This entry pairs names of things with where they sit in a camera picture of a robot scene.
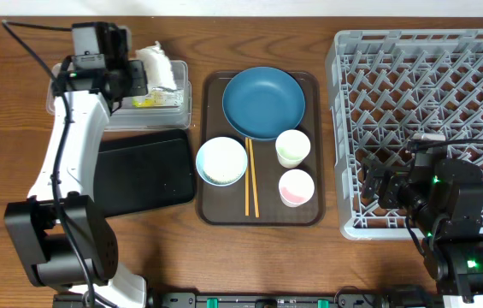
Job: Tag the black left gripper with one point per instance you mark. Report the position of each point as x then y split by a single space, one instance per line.
136 72

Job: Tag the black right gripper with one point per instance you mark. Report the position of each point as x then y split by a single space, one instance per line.
383 184

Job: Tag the white tissue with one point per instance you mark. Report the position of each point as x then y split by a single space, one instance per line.
157 67

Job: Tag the yellow silver snack wrapper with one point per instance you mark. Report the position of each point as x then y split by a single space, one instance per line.
159 98

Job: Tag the pink-lined paper cup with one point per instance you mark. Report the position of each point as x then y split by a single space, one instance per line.
296 187

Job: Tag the cream paper cup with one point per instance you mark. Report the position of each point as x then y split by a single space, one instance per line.
292 147

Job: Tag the light blue bowl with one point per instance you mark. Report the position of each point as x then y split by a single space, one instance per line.
215 142

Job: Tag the rice grains pile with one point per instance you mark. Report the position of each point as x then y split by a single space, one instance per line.
223 165

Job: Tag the dark blue plate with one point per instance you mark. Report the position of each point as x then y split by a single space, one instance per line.
262 102

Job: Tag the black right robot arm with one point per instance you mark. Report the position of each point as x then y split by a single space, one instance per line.
443 198

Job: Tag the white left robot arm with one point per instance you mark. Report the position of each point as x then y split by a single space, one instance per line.
59 233

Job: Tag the clear plastic waste bin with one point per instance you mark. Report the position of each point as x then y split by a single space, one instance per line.
132 97

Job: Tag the grey dishwasher rack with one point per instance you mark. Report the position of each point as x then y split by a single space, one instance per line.
383 87

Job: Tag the black plastic tray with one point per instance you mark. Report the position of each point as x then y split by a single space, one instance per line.
145 172

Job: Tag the wooden chopstick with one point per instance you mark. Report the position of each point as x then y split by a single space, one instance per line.
253 178
247 180

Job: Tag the brown serving tray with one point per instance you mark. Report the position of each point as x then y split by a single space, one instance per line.
225 206

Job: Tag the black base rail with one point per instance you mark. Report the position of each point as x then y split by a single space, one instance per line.
410 297

